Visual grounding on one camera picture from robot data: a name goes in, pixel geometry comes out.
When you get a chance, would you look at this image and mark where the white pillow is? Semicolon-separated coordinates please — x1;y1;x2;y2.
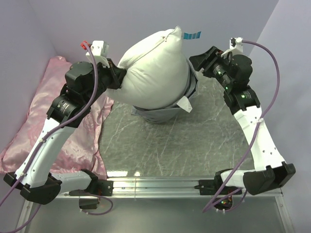
106;26;190;110

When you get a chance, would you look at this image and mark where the aluminium mounting rail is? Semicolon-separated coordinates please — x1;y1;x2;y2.
26;176;284;200

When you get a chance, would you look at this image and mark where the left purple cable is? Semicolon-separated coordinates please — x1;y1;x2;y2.
0;47;114;233

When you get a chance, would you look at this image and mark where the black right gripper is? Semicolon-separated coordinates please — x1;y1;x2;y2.
189;46;233;90

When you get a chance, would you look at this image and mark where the purple cable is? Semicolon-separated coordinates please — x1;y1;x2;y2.
202;40;280;214
0;47;114;233

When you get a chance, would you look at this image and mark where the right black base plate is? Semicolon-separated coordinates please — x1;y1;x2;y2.
194;180;242;196

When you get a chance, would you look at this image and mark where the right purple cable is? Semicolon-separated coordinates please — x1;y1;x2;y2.
202;40;280;214

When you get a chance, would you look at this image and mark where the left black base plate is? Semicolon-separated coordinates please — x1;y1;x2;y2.
69;179;114;197

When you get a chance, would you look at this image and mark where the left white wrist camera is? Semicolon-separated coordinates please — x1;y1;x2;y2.
80;40;110;67

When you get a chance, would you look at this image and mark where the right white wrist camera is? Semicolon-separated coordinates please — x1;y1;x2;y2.
221;37;243;58

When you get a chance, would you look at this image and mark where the right controller board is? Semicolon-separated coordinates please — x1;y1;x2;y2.
214;196;233;213

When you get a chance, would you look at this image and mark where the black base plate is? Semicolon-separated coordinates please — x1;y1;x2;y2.
194;180;242;196
69;179;114;197

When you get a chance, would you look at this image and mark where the grey pillowcase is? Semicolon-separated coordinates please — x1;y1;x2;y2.
131;64;198;124

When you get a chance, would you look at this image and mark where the left black controller box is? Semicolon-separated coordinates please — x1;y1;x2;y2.
79;198;100;210

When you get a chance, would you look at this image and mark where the blue tape strip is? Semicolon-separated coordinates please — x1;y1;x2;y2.
182;31;202;40

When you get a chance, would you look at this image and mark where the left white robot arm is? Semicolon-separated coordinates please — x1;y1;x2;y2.
3;59;126;205

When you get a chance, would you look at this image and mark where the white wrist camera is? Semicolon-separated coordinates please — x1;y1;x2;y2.
221;37;243;58
80;40;110;67

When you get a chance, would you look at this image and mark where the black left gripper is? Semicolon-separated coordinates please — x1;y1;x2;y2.
84;57;127;106

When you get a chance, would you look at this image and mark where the pink floral pillow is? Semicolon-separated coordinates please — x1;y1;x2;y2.
0;56;114;180

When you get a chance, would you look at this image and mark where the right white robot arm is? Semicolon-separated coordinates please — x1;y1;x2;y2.
190;46;296;195

